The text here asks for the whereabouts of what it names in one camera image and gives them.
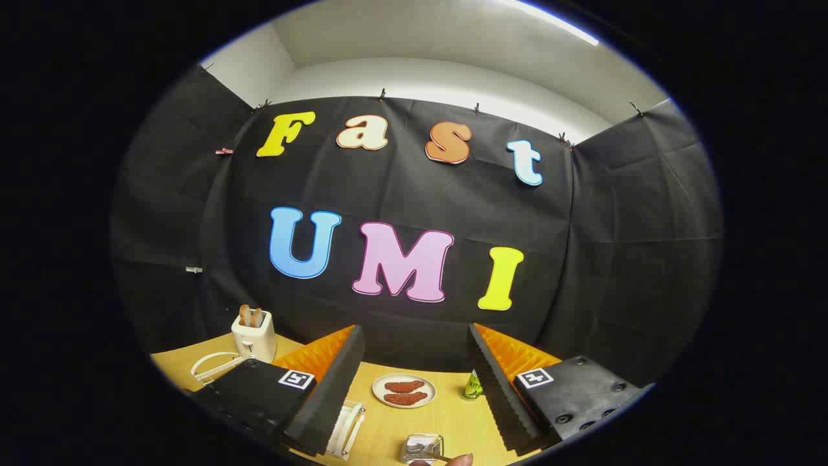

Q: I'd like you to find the metal wire basket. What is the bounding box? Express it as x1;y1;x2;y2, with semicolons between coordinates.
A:
400;434;445;464

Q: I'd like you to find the white wire dish rack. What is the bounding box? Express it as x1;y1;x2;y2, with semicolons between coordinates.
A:
191;351;367;461

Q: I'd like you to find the black backdrop cloth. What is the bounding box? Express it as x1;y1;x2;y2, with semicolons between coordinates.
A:
110;65;724;389

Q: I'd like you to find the row of black clips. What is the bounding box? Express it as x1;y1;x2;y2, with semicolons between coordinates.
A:
201;63;644;146

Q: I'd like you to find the white oval dish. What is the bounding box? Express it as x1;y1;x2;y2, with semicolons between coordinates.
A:
372;373;437;410

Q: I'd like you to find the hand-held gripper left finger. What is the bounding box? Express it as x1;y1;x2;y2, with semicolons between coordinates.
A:
188;325;365;457

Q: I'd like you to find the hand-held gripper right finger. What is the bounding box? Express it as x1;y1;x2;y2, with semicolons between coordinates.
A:
467;323;654;454

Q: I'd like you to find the wooden handle metal spoon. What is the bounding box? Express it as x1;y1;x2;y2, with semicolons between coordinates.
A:
406;440;453;463

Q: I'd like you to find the white toaster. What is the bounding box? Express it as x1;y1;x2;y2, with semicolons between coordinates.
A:
231;311;278;363

